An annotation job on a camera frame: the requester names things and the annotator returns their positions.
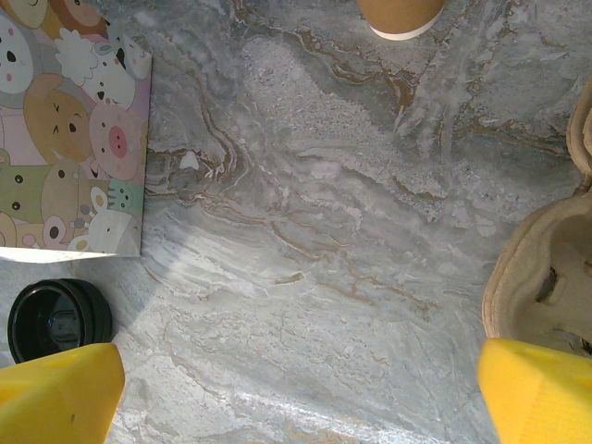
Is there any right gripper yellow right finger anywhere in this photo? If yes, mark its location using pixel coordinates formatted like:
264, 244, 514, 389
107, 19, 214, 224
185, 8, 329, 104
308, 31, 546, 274
475, 336, 592, 444

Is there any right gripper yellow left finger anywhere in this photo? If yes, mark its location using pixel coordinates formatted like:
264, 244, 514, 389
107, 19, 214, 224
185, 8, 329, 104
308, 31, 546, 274
0, 341, 127, 444

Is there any pulp paper cup carrier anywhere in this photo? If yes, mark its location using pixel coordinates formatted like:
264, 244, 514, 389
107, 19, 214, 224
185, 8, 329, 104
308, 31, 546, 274
480, 198, 592, 360
487, 76, 592, 357

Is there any white cartoon print paper bag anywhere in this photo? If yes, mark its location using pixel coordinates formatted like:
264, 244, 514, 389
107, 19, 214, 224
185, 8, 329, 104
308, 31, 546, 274
0, 0, 154, 265

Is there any brown paper coffee cup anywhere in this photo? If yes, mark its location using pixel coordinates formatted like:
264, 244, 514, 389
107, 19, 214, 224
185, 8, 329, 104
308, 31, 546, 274
354, 0, 446, 41

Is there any black plastic cup lid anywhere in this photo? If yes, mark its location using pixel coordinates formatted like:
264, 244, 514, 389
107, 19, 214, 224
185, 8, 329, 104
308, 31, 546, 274
6, 278, 115, 366

